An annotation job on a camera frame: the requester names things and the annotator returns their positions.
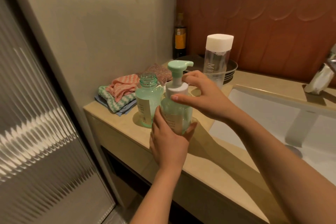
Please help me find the green white pump head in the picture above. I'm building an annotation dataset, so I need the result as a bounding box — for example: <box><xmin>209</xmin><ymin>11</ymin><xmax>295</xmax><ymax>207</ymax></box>
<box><xmin>165</xmin><ymin>60</ymin><xmax>194</xmax><ymax>101</ymax></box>

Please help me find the white sink basin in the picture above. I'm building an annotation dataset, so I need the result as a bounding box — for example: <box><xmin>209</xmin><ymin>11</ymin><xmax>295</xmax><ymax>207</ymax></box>
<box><xmin>208</xmin><ymin>84</ymin><xmax>336</xmax><ymax>188</ymax></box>

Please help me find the beige vanity cabinet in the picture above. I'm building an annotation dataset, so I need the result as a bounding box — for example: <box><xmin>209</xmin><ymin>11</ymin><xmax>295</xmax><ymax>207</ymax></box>
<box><xmin>83</xmin><ymin>69</ymin><xmax>336</xmax><ymax>224</ymax></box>

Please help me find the chrome faucet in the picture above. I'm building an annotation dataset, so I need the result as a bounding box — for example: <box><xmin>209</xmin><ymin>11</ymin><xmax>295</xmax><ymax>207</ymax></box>
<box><xmin>304</xmin><ymin>51</ymin><xmax>336</xmax><ymax>95</ymax></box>

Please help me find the pink striped cloth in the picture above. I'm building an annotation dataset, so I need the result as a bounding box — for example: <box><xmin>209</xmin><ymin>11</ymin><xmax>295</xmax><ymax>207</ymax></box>
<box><xmin>106</xmin><ymin>74</ymin><xmax>140</xmax><ymax>103</ymax></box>

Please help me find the green checked cloth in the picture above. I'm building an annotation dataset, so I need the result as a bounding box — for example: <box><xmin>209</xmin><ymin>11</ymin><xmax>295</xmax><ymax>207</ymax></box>
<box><xmin>98</xmin><ymin>86</ymin><xmax>137</xmax><ymax>113</ymax></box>

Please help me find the person's right forearm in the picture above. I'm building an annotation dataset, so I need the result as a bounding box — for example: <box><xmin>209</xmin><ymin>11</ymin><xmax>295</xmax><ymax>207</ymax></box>
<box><xmin>225</xmin><ymin>105</ymin><xmax>336</xmax><ymax>224</ymax></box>

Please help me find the open green clear bottle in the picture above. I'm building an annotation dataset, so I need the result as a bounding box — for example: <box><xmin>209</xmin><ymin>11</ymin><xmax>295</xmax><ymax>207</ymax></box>
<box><xmin>135</xmin><ymin>73</ymin><xmax>165</xmax><ymax>129</ymax></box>

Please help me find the blue cloth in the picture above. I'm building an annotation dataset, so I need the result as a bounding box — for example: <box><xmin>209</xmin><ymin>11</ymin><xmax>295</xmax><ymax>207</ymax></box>
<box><xmin>94</xmin><ymin>94</ymin><xmax>137</xmax><ymax>117</ymax></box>

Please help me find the green clear soap bottle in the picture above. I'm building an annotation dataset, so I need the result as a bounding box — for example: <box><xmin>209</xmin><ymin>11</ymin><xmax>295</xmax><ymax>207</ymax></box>
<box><xmin>160</xmin><ymin>96</ymin><xmax>194</xmax><ymax>135</ymax></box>

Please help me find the stack of dark plates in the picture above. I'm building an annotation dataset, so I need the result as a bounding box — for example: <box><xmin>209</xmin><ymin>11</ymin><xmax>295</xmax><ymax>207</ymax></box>
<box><xmin>174</xmin><ymin>54</ymin><xmax>238</xmax><ymax>83</ymax></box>

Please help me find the tall clear bottle white cap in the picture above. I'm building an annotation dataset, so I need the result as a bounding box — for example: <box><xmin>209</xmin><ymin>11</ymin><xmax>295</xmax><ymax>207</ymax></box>
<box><xmin>203</xmin><ymin>34</ymin><xmax>234</xmax><ymax>89</ymax></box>

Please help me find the brown scrub cloth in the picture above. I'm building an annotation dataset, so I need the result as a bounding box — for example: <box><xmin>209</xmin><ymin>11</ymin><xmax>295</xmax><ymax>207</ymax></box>
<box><xmin>139</xmin><ymin>63</ymin><xmax>173</xmax><ymax>86</ymax></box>

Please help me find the dark bottle yellow label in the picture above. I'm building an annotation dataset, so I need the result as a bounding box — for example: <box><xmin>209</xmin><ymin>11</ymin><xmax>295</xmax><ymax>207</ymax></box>
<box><xmin>173</xmin><ymin>13</ymin><xmax>187</xmax><ymax>59</ymax></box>

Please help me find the person's left forearm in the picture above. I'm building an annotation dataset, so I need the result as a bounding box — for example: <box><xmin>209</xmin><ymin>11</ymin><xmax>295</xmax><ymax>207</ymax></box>
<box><xmin>129</xmin><ymin>163</ymin><xmax>185</xmax><ymax>224</ymax></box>

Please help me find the person's right hand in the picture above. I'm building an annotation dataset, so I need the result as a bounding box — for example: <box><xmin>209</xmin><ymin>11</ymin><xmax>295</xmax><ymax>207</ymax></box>
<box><xmin>171</xmin><ymin>70</ymin><xmax>237</xmax><ymax>124</ymax></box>

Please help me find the person's left hand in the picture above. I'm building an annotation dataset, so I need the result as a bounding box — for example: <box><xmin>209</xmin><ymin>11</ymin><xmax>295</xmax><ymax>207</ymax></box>
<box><xmin>150</xmin><ymin>105</ymin><xmax>197</xmax><ymax>171</ymax></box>

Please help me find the ribbed glass door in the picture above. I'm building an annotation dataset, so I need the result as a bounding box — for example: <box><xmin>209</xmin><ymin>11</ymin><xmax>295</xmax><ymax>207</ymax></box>
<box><xmin>0</xmin><ymin>0</ymin><xmax>116</xmax><ymax>224</ymax></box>

